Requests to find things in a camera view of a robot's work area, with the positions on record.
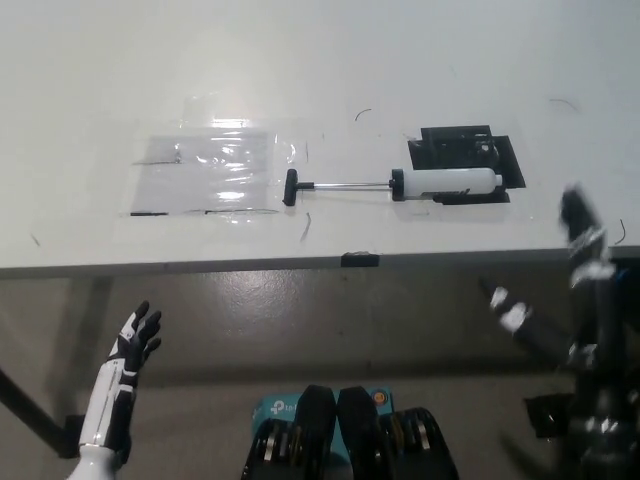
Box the black tape edge marker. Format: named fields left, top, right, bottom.
left=341, top=251, right=381, bottom=267

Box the black table leg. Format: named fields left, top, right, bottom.
left=0, top=367, right=69, bottom=444

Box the teal router box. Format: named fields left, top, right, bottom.
left=249, top=387, right=396, bottom=457

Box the clear plastic taped sheet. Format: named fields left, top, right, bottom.
left=119, top=115, right=321, bottom=222

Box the small white air pump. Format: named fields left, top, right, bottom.
left=282, top=167, right=505, bottom=207

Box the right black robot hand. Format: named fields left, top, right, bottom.
left=478, top=182, right=619, bottom=362

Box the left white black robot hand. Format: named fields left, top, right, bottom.
left=78, top=299, right=164, bottom=449

